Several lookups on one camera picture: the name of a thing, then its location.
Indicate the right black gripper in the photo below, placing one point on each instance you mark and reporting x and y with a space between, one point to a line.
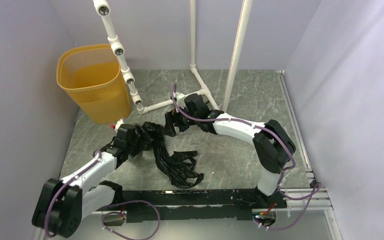
170 119

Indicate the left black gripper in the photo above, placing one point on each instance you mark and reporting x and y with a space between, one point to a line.
145 139

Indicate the black trash bag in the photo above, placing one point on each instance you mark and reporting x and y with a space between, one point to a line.
179 167

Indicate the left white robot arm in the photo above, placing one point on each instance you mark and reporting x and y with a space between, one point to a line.
63 203

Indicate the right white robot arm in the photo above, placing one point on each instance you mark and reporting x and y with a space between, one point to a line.
272 144

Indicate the yellow plastic trash bin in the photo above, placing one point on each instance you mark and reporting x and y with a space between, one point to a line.
91 76

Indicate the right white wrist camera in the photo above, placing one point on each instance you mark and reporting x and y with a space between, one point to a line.
180 99

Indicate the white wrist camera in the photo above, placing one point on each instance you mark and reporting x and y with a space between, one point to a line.
115 126
180 99

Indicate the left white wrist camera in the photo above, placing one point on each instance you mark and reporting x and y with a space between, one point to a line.
115 126

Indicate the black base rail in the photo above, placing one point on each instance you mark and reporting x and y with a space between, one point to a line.
194 204

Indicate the white PVC pipe frame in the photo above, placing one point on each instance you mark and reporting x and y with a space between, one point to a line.
103 10

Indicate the aluminium side rail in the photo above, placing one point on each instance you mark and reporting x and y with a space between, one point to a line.
329 211

